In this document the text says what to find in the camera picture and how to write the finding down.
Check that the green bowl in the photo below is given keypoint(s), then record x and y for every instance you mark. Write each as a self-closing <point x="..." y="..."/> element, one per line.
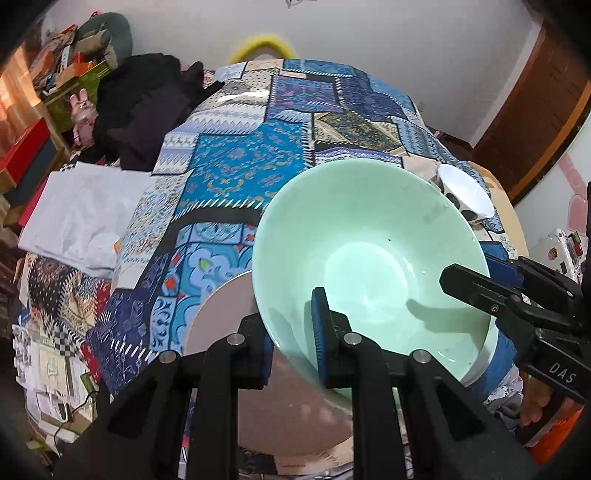
<point x="369" y="221"/>

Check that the folded white cloth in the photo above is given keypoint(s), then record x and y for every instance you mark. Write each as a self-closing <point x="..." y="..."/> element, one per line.
<point x="78" y="212"/>

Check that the brown wooden door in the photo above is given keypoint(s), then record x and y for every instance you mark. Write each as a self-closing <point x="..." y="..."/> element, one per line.
<point x="540" y="106"/>

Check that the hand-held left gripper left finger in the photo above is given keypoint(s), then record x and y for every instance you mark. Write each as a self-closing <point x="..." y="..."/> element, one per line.
<point x="268" y="357"/>

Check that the black garment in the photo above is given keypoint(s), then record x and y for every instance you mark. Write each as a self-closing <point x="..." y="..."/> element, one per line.
<point x="143" y="106"/>

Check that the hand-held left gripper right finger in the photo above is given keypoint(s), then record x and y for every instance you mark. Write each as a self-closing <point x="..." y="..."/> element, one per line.
<point x="318" y="332"/>

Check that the orange sleeved right forearm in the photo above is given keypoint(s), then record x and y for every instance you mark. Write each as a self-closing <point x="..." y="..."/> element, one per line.
<point x="554" y="443"/>

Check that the white spotted bowl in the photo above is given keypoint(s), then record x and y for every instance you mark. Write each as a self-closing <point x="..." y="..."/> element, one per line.
<point x="464" y="189"/>

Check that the white case with stickers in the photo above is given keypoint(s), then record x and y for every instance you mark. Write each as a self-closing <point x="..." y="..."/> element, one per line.
<point x="554" y="251"/>

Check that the checked patterned bedsheet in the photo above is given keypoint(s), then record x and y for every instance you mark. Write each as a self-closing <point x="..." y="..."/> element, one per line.
<point x="55" y="295"/>

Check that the red box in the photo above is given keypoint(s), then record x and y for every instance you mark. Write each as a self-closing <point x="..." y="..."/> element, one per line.
<point x="23" y="147"/>

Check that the white black printed cloth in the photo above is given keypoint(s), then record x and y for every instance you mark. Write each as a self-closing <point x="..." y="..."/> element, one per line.
<point x="503" y="392"/>

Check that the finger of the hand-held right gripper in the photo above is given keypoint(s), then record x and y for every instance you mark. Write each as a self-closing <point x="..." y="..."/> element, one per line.
<point x="501" y="270"/>
<point x="471" y="286"/>

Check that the large white plate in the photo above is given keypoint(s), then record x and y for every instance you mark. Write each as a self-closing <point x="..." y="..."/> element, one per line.
<point x="286" y="415"/>

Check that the person's right hand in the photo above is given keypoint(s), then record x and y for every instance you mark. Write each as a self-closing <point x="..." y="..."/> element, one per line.
<point x="531" y="401"/>

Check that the blue patchwork tablecloth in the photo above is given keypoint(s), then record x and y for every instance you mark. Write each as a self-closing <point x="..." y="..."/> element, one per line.
<point x="231" y="161"/>

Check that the green box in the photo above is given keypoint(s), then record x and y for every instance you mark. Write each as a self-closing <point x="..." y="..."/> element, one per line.
<point x="69" y="104"/>

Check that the pink bunny toy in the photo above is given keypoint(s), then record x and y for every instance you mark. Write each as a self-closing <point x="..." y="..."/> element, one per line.
<point x="83" y="115"/>

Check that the grey-green cushion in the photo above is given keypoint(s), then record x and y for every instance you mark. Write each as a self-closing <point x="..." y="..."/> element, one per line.
<point x="117" y="32"/>

